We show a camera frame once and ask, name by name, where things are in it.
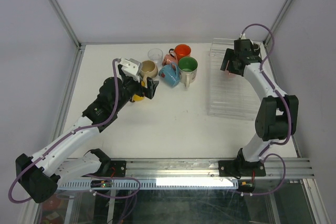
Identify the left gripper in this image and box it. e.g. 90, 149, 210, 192
113, 65, 158, 112

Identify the beige mug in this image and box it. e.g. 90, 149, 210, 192
140, 60, 158, 84

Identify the black mug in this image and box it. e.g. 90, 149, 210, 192
253, 43, 260, 54

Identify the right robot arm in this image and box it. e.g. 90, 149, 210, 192
218, 38, 299, 179

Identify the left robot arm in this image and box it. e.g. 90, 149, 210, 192
8, 63, 159, 204

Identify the clear dish rack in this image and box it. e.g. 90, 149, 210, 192
208, 38, 260, 121

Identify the yellow mug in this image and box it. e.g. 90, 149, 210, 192
131, 81, 145, 102

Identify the blue mug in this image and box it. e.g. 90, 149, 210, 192
159, 62, 180, 87

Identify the clear plastic cup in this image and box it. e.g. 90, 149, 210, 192
148, 48, 163, 67

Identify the pink patterned mug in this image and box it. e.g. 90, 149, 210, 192
162, 54, 178, 66

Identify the green inside mug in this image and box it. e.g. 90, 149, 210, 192
178, 57, 198, 88

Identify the orange mug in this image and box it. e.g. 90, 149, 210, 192
169, 44, 192, 61

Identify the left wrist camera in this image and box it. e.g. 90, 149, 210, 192
119, 58, 142, 82

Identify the white cable duct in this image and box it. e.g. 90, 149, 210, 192
58, 177, 238, 191

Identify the aluminium mounting rail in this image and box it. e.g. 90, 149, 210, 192
34, 157, 314, 183

